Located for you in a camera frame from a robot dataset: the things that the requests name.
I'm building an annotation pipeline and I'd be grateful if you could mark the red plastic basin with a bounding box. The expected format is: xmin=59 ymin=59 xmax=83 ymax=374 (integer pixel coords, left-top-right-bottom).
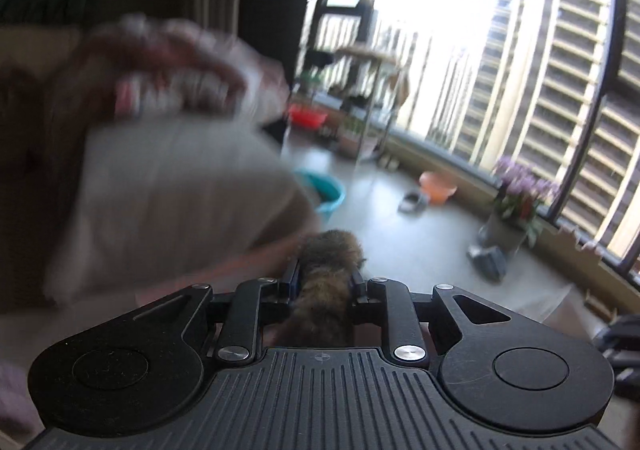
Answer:
xmin=288 ymin=104 xmax=328 ymax=131

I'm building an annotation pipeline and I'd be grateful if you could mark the orange plastic basin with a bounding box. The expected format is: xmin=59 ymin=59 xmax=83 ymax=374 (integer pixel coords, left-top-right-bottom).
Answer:
xmin=419 ymin=172 xmax=458 ymax=205

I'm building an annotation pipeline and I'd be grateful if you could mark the brown furry tail toy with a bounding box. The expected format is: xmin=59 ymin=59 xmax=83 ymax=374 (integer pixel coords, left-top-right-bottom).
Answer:
xmin=273 ymin=229 xmax=366 ymax=348

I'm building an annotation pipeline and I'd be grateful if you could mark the teal plastic basin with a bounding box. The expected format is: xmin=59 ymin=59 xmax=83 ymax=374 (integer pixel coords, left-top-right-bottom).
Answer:
xmin=294 ymin=169 xmax=346 ymax=223

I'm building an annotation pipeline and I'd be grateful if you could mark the potted flowering plant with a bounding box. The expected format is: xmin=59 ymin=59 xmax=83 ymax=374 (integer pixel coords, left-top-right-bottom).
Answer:
xmin=478 ymin=157 xmax=559 ymax=255

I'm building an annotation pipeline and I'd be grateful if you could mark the beige covered sofa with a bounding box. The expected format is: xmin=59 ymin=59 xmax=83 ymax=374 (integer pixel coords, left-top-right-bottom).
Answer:
xmin=1 ymin=25 xmax=319 ymax=313

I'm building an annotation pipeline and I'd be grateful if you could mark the blue striped slipper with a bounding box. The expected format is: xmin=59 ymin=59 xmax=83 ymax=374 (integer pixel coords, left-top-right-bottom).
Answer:
xmin=466 ymin=245 xmax=506 ymax=282

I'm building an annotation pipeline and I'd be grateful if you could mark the lilac knitted soft object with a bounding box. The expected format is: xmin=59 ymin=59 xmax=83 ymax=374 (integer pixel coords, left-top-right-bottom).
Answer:
xmin=0 ymin=361 xmax=41 ymax=437

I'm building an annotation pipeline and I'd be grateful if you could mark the metal plant shelf rack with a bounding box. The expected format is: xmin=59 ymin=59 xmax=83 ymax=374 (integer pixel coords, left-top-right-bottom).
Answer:
xmin=288 ymin=43 xmax=409 ymax=163

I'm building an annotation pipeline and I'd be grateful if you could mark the pink floral blanket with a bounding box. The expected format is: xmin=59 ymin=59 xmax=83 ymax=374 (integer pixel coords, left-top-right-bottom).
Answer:
xmin=46 ymin=14 xmax=290 ymax=132

